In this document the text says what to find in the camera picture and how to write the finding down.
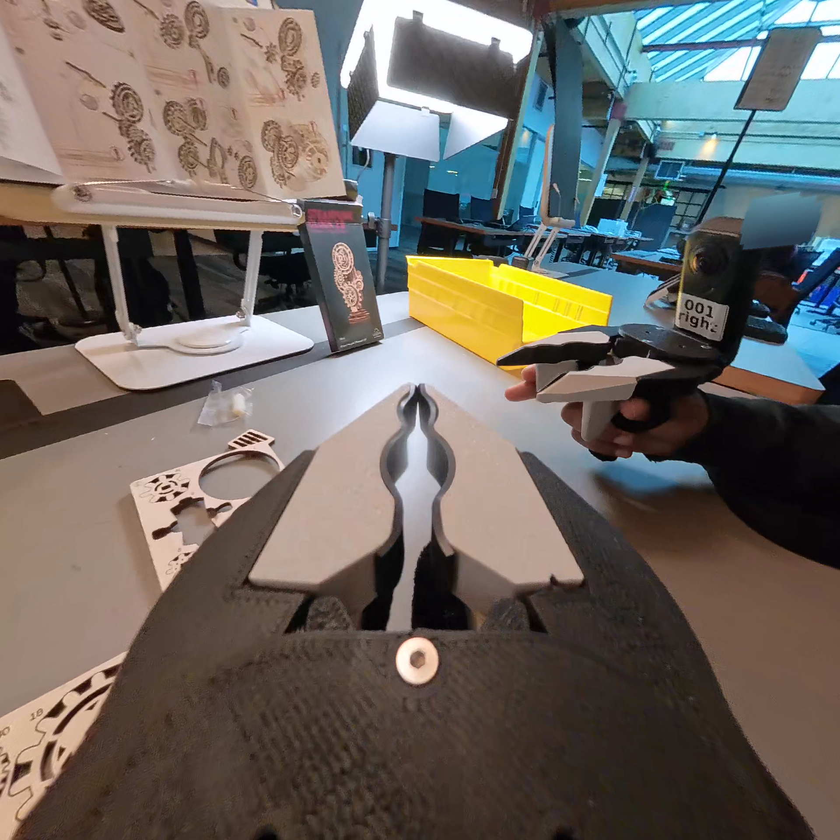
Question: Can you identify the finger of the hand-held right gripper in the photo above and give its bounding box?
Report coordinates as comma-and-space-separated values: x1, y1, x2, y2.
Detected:
533, 357, 649, 404
495, 325, 622, 370

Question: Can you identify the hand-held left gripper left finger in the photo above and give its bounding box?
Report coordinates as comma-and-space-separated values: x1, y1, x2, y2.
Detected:
248, 384, 421, 616

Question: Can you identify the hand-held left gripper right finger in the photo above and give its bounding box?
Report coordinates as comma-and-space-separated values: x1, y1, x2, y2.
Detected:
420, 384, 585, 622

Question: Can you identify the wooden sheet with round holes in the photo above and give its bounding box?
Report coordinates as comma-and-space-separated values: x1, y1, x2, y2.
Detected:
130, 449, 284, 592

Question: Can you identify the person's right forearm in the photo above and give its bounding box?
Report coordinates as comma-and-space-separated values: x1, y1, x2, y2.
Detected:
696, 390, 840, 568

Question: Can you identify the long wooden desk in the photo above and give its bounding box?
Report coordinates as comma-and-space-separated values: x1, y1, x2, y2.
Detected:
416, 217, 546, 257

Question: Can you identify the person's right hand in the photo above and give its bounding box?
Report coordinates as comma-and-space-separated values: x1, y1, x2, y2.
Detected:
504, 382, 713, 463

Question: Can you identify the yellow plastic bin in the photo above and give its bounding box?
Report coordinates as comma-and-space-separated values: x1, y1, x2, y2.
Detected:
406, 255, 614, 371

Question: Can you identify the clear plastic parts bag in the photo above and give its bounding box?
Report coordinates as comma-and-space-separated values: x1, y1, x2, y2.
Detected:
197, 381, 255, 427

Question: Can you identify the tall slanted display stand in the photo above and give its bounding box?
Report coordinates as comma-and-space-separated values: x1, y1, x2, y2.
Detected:
512, 20, 586, 280

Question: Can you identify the grey light stand pole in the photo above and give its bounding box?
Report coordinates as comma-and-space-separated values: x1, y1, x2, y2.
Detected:
375, 154, 398, 293

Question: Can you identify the black puzzle box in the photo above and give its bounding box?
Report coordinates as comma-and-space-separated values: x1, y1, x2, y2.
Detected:
298, 199, 385, 354

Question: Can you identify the white softbox lamp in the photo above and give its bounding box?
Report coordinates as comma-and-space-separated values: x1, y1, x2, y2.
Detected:
340, 10, 534, 163

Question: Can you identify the white book stand holder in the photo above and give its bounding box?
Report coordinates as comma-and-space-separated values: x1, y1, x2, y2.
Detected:
51, 180, 306, 343

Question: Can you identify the wooden sheet with large gears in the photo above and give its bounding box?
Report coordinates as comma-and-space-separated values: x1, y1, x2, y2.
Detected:
0, 653, 126, 831

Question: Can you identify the gear instruction booklet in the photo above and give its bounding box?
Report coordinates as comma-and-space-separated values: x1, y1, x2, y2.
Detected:
0, 0, 347, 201

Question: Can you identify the black sign post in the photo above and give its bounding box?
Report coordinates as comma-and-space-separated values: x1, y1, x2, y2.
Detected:
696, 26, 823, 231

